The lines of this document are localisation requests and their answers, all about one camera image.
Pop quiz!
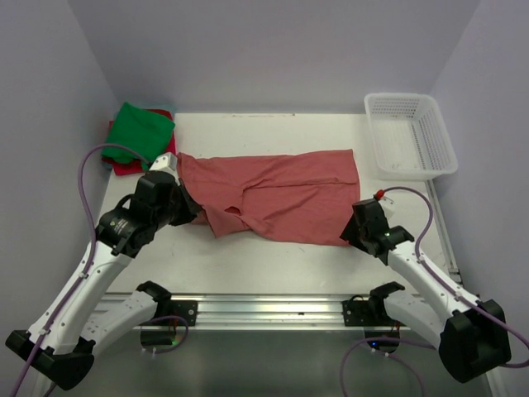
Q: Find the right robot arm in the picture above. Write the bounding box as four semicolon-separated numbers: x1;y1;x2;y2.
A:
341;198;512;383

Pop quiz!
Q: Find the salmon pink t shirt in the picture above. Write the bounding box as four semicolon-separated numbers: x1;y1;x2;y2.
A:
177;149;360;246

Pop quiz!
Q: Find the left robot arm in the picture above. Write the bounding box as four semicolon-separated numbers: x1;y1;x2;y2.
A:
6;171;201;390

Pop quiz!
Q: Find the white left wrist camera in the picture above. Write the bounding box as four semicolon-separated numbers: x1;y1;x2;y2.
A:
149;152;179;183

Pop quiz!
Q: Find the green folded t shirt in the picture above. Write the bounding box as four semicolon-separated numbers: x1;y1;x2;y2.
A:
102;103;176;176

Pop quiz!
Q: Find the white plastic basket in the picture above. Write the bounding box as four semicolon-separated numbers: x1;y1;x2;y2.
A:
365;93;458;181

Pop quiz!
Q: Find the aluminium mounting rail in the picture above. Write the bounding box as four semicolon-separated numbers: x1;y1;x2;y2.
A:
94;292;484;331

